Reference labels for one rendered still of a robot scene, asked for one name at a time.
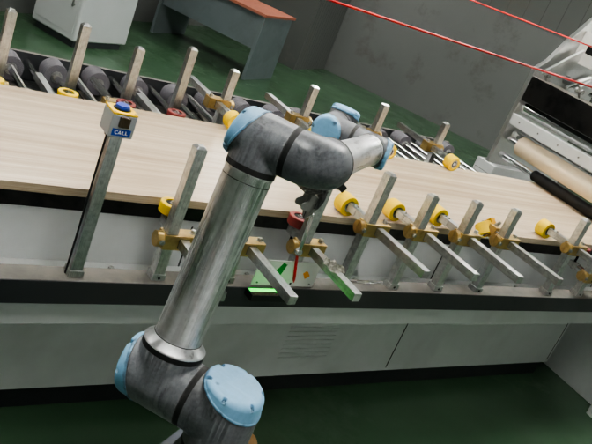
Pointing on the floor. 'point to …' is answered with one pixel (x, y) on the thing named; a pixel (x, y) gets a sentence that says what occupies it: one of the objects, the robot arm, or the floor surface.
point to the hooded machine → (102, 27)
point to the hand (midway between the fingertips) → (307, 214)
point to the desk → (232, 27)
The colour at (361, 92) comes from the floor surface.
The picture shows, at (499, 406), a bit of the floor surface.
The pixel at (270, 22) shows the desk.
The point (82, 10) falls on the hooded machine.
